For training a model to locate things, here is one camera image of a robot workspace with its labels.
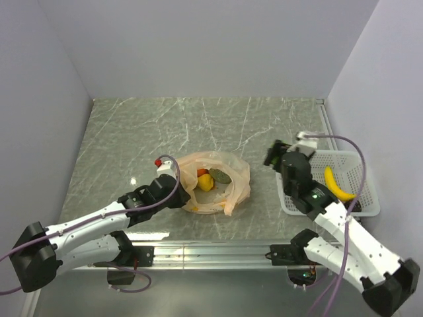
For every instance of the yellow banana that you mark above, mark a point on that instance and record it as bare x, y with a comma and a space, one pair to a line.
334, 188

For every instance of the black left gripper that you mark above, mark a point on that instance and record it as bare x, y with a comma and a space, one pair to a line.
182, 198

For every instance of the yellow mango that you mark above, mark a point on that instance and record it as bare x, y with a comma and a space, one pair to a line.
205, 182

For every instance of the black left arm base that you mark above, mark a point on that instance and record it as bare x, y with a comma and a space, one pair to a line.
122, 272

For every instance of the bright green apple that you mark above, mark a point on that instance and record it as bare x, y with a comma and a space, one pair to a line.
274, 159

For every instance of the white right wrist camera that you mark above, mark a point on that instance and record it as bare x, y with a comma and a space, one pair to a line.
305, 145

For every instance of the orange fruit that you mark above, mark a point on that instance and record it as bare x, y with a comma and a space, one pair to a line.
201, 172

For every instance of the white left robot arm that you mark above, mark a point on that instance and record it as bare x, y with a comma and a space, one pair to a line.
42, 253

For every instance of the white perforated plastic basket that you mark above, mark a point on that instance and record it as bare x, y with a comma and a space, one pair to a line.
347, 170

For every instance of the dark brown round fruit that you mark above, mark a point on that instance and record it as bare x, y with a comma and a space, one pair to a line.
357, 207

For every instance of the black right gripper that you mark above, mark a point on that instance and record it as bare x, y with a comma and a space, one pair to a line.
278, 148

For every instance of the orange translucent plastic bag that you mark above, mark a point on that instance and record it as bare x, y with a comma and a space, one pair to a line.
222, 198

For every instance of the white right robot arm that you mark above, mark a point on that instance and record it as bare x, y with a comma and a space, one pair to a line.
384, 279

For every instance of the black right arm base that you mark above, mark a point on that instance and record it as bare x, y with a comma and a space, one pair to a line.
287, 261

